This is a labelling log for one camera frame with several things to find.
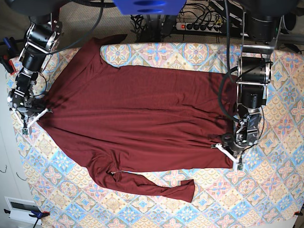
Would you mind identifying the orange black clamp bottom left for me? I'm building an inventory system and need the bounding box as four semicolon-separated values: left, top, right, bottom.
4;209;50;220

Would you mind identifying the white power strip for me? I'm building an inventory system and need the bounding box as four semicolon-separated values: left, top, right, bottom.
175;22;220;33

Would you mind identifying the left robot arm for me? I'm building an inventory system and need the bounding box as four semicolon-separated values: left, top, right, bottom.
217;0;298;158

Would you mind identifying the white wall socket box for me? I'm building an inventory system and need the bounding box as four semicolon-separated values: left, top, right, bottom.
5;197;39;225

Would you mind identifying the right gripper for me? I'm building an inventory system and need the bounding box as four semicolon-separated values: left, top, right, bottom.
8;80;45;119

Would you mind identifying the orange clamp bottom right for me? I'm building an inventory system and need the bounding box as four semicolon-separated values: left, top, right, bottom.
294;211;304;216

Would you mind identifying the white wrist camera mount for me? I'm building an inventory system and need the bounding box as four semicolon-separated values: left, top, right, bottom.
211;143;243;172
10;108;52;135

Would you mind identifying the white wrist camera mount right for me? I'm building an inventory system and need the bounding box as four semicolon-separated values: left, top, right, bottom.
10;108;52;135

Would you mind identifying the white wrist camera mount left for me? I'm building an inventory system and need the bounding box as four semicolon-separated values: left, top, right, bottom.
211;143;243;172

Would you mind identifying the red black clamp left edge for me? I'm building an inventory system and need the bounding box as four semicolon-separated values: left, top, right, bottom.
0;37;18;75

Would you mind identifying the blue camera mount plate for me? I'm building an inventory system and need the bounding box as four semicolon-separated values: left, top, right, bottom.
113;0;186;15

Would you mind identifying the maroon long-sleeve t-shirt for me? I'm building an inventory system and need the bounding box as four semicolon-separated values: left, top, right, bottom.
38;34;233;202

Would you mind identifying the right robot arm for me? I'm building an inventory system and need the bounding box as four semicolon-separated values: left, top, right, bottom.
6;0;69;122

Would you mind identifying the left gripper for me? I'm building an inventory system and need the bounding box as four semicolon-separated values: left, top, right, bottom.
221;106;261;157

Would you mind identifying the patterned colourful tablecloth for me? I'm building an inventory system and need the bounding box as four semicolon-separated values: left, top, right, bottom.
12;51;304;228

